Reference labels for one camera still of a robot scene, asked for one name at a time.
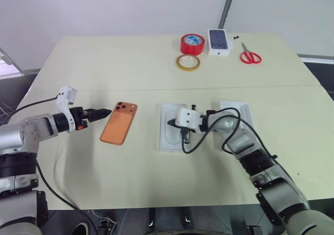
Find white box dark phone print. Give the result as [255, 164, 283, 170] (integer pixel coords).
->
[207, 28, 234, 57]

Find red handled scissors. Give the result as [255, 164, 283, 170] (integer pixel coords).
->
[240, 42, 263, 64]

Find white phone box base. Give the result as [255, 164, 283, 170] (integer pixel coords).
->
[159, 102, 190, 152]

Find grey metal rack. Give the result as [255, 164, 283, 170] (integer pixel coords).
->
[0, 48, 40, 79]

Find black clamp bracket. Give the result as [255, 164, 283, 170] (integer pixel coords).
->
[246, 224, 263, 235]

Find yellow tape roll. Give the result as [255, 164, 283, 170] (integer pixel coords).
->
[175, 54, 201, 72]

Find dark round ring shape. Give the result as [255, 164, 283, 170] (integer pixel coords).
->
[69, 220, 91, 235]

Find white phone box lid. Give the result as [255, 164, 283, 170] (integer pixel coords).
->
[220, 100, 254, 133]

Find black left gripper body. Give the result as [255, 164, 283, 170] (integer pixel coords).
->
[69, 106, 91, 132]

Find orange smartphone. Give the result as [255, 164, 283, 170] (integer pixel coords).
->
[100, 101, 138, 146]

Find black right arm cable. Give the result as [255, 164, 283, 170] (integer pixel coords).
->
[181, 108, 278, 159]

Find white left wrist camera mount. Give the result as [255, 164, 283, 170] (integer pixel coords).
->
[55, 85, 78, 133]

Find red tape roll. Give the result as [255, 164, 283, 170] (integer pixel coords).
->
[180, 33, 205, 56]

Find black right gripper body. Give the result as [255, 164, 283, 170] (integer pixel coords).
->
[179, 103, 197, 145]

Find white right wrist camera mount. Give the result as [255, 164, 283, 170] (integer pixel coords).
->
[175, 108, 202, 130]

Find grey metal pole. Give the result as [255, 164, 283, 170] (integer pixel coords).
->
[218, 0, 238, 29]

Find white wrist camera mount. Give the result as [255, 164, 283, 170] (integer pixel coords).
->
[175, 108, 202, 130]
[55, 85, 78, 133]

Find grey metal rail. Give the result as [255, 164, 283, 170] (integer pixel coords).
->
[297, 53, 334, 65]

